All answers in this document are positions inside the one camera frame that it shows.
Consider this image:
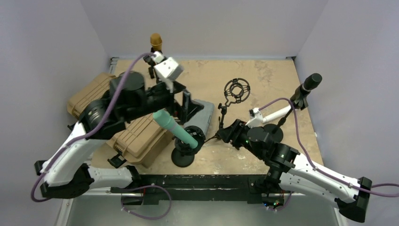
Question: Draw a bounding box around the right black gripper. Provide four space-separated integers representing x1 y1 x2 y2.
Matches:
217 119 264 160

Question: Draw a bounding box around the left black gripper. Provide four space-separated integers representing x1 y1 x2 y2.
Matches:
125 78 203 122

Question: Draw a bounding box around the teal microphone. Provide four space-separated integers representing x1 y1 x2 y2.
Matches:
152 109 198 148

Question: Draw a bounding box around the black tripod shock mount stand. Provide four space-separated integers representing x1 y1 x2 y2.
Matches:
207 78 250 141

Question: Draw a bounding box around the white microphone silver grille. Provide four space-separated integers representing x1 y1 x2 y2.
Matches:
263 105 292 124

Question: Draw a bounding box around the black shock mount round base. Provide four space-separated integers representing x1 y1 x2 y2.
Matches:
171 125 206 168

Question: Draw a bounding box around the black clip stand round base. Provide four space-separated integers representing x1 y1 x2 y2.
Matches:
143 56 156 79

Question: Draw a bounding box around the gold microphone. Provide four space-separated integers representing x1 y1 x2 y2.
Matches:
150 33 162 52

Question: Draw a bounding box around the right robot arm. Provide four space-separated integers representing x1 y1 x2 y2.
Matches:
215 117 372 223

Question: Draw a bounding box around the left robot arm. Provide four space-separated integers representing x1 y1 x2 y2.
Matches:
34 71 204 202

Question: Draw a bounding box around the black stand with round base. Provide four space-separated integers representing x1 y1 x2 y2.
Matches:
263 94 308 142

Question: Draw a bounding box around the black microphone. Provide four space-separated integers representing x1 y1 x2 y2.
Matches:
290 73 323 103

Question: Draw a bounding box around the grey plastic case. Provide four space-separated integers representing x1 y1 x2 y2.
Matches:
183 99 215 136

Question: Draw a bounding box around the tan hard case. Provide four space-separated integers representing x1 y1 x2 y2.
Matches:
66 73 172 168

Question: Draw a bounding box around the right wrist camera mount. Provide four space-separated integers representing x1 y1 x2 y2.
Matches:
245 107 264 128

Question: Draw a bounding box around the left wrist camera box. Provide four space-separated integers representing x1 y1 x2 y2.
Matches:
154 57 184 81

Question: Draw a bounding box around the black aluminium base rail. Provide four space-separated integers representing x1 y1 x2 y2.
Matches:
78 173 312 207

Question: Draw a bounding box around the purple cable loop front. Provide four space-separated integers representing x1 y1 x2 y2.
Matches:
120 183 174 220

